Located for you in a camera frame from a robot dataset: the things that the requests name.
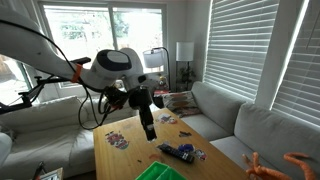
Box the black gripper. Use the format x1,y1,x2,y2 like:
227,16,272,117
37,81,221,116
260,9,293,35
128,86,158,143

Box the green plastic lunch box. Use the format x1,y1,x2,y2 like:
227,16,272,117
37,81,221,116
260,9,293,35
134,160,188,180

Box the snowman sticker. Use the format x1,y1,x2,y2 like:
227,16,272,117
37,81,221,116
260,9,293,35
156,113,178,125

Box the small black figure sticker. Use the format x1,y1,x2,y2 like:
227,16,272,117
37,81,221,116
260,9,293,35
178,130,193,138

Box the wooden table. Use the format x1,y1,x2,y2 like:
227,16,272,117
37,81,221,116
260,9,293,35
92,108,249,180

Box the oval patterned cushion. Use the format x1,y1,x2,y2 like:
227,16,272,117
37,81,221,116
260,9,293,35
162,90,202,119

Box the red toy figure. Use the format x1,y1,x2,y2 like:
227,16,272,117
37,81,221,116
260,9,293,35
153,75,171,99

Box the green house plant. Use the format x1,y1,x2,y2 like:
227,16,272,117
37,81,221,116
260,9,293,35
178,64,197,90

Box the arc lamp with white shade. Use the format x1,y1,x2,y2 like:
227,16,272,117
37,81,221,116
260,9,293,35
142,46,171,81

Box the floor lamp with cylinder shade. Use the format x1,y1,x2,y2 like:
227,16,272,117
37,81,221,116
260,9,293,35
175,41,195,84

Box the white sofa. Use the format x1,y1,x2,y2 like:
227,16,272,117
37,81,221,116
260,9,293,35
0,94,141,179

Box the wooden framed panel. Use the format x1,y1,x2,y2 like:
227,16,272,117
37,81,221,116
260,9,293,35
31,161,64,180

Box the grey fabric sofa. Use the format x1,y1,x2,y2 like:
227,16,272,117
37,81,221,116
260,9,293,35
181,80,320,180

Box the orange octopus plush toy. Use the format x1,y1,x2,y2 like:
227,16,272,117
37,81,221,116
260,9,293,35
242,151,318,180

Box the sliding glass window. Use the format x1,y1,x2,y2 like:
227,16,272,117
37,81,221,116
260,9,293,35
38,1,168,90

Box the white window blind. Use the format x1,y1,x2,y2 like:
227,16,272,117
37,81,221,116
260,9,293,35
203,0,280,102
271,0,320,127

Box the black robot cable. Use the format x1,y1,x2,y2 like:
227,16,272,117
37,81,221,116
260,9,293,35
0,19,129,131

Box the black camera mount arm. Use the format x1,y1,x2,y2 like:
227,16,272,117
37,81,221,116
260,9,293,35
0,56,92,115

